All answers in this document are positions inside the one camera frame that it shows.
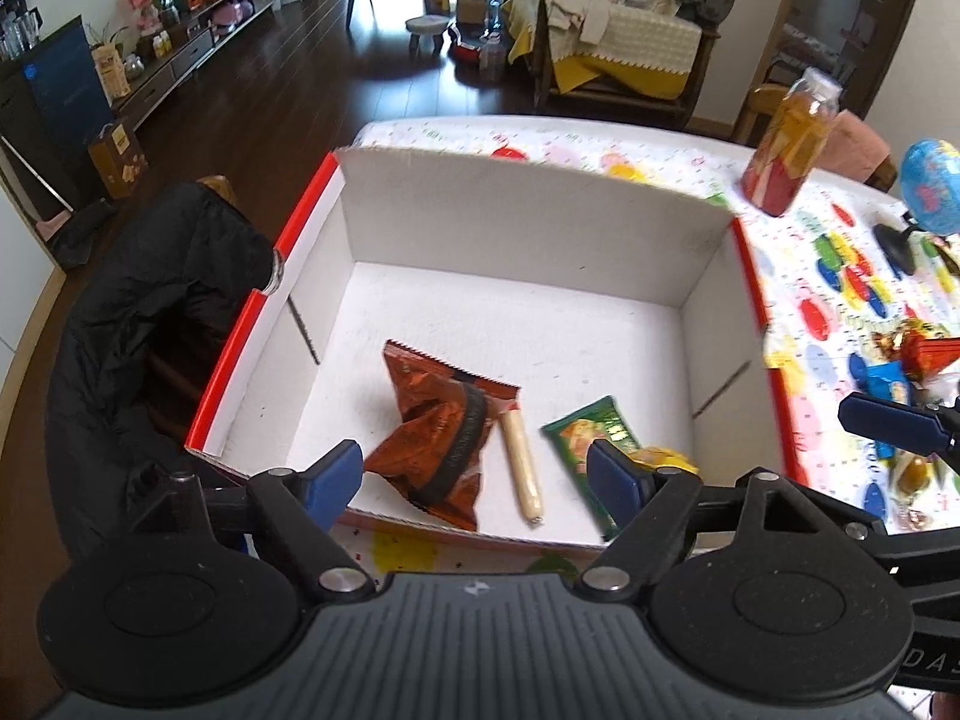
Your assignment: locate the yellow snack packet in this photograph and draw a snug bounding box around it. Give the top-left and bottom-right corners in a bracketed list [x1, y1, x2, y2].
[628, 447, 698, 475]

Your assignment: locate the blue cookie packet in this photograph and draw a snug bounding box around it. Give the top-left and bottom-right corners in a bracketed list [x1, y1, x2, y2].
[860, 358, 913, 464]

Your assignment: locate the green cracker packet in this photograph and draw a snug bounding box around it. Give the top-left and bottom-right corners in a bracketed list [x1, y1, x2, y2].
[538, 395, 648, 542]

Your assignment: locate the red yellow snack bag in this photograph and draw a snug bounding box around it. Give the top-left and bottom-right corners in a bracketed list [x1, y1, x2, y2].
[872, 319, 960, 383]

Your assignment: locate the brown foil snack bag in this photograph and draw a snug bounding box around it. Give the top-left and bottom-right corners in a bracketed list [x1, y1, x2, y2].
[364, 340, 519, 532]

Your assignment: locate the sausage stick snack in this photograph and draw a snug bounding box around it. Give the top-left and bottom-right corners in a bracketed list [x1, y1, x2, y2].
[500, 401, 544, 527]

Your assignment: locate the clear orange snack packet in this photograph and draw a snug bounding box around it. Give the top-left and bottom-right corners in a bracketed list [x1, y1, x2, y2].
[895, 505, 931, 533]

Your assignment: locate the clear egg snack packet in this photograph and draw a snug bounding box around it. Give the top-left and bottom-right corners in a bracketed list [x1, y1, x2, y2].
[890, 452, 932, 500]

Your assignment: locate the balloon pattern tablecloth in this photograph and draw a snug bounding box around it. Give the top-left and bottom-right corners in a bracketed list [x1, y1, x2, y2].
[355, 115, 958, 533]

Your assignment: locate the red cardboard box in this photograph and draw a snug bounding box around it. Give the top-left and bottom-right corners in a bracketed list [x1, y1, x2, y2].
[185, 148, 799, 548]

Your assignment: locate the black jacket on chair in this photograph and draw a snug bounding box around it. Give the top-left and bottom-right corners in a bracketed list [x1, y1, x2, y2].
[44, 181, 278, 561]

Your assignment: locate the blue desk globe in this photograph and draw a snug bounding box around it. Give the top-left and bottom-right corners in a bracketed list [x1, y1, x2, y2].
[872, 138, 958, 277]

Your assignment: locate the orange drink bottle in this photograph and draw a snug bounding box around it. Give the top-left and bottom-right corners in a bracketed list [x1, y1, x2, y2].
[740, 67, 841, 216]

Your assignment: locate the wooden chair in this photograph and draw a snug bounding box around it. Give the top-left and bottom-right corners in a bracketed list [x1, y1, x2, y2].
[731, 83, 789, 145]

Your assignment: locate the brown paper bag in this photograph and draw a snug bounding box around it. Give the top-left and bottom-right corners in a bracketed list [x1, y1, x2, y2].
[88, 121, 148, 200]

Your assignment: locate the sofa with cream cover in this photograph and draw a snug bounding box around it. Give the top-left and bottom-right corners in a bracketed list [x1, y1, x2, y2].
[506, 0, 719, 130]

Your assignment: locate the small grey stool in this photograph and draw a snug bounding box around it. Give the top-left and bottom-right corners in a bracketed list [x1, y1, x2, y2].
[405, 13, 451, 55]

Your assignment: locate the dark tv cabinet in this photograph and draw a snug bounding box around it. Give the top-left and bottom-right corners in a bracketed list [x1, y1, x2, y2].
[112, 0, 277, 130]

